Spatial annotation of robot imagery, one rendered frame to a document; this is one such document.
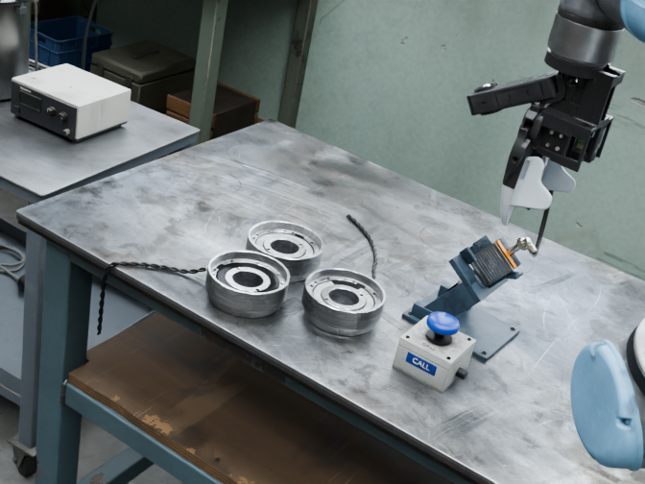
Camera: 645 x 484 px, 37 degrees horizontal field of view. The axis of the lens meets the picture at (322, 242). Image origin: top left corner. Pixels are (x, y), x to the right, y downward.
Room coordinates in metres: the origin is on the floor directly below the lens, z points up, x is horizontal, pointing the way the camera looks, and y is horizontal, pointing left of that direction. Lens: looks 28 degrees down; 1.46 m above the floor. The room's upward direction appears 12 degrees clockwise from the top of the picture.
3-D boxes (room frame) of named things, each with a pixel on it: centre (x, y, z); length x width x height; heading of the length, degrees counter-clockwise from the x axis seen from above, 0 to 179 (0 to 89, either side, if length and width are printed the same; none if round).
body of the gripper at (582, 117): (1.06, -0.25, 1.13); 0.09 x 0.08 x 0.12; 60
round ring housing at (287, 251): (1.14, 0.05, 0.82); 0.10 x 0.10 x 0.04
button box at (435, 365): (0.96, -0.17, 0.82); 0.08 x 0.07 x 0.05; 62
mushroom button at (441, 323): (0.97, -0.16, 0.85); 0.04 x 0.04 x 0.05
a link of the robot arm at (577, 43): (1.06, -0.24, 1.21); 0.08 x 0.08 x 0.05
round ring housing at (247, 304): (1.04, 0.08, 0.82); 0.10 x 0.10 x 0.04
